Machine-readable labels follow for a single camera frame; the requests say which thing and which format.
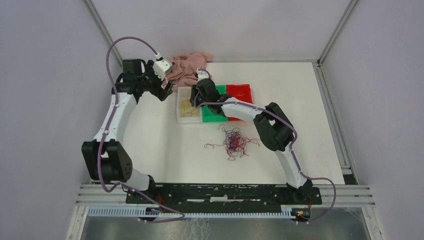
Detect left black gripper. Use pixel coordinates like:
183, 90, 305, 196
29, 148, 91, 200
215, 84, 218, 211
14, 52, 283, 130
138, 60, 174, 101

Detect yellow wires bundle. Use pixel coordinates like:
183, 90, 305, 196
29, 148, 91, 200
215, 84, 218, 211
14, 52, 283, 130
178, 96, 200, 118

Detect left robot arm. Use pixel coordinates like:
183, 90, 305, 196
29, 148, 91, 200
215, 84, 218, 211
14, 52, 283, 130
81, 57, 173, 204

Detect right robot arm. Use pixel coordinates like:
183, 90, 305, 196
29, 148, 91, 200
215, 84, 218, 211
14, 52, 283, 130
190, 78, 313, 204

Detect pink crumpled garment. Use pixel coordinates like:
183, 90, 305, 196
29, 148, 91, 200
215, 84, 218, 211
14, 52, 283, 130
166, 51, 214, 93

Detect clear plastic bin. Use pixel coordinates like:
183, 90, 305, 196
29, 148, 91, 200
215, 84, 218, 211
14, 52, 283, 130
176, 86, 203, 124

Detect green plastic bin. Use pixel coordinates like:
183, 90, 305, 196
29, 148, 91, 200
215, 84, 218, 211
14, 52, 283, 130
202, 85, 228, 123

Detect red plastic bin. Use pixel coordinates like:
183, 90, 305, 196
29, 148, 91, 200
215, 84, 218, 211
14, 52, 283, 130
226, 84, 253, 104

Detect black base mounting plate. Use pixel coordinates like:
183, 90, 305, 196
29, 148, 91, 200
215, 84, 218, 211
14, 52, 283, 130
146, 183, 323, 214

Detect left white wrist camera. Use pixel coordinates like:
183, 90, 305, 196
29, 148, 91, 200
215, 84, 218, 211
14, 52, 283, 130
152, 58, 173, 80

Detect white slotted cable duct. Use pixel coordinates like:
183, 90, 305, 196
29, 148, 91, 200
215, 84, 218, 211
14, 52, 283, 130
87, 206, 295, 220

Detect aluminium frame rail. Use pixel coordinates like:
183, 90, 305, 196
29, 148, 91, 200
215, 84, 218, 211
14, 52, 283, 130
75, 184, 375, 207

